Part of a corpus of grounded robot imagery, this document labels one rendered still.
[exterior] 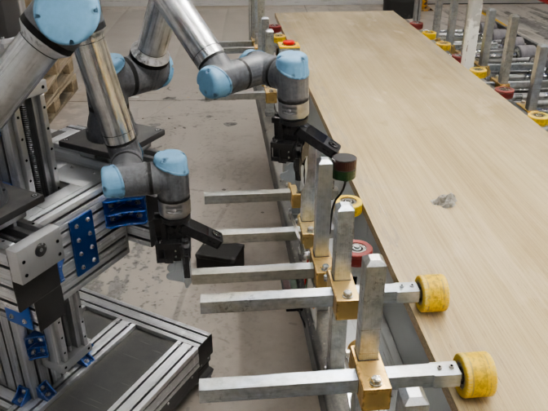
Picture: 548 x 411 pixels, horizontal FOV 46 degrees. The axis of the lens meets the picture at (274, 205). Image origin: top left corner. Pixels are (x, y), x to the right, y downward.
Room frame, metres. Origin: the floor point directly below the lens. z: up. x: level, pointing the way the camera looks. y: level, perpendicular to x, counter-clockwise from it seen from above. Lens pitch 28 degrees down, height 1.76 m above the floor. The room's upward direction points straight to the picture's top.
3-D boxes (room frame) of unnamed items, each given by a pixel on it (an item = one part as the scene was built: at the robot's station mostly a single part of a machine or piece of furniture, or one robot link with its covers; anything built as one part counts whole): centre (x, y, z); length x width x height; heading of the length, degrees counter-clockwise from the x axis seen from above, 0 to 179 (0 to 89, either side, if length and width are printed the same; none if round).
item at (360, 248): (1.36, -0.21, 0.85); 0.08 x 0.08 x 0.11
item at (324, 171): (1.39, -0.12, 0.90); 0.04 x 0.04 x 0.48; 5
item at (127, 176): (1.32, 0.34, 1.12); 0.11 x 0.11 x 0.08; 12
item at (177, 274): (1.31, 0.24, 0.86); 0.06 x 0.03 x 0.09; 95
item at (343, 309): (1.12, -0.15, 0.95); 0.14 x 0.06 x 0.05; 5
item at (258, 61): (1.52, 0.04, 1.32); 0.11 x 0.11 x 0.08; 46
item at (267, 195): (1.84, 0.01, 0.80); 0.44 x 0.03 x 0.04; 95
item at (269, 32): (2.89, 0.02, 0.86); 0.04 x 0.04 x 0.48; 5
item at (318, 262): (1.37, -0.13, 0.85); 0.14 x 0.06 x 0.05; 5
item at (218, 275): (1.34, -0.01, 0.84); 0.43 x 0.03 x 0.04; 95
